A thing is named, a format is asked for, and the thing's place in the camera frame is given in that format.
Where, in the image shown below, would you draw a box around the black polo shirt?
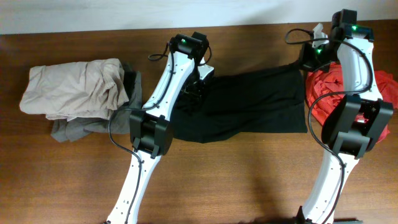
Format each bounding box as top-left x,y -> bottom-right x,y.
170,64 -> 307,143

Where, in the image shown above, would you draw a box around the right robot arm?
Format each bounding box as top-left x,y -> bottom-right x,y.
295,9 -> 393,223

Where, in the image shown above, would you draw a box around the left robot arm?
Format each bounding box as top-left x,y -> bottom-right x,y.
106,32 -> 214,224

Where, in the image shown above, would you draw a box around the red crumpled shirt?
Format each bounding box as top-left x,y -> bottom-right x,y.
305,62 -> 397,126

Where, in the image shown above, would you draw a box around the beige folded garment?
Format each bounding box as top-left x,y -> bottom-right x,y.
19,58 -> 129,121

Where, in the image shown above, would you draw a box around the grey folded garment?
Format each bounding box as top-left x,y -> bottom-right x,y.
50,62 -> 142,142

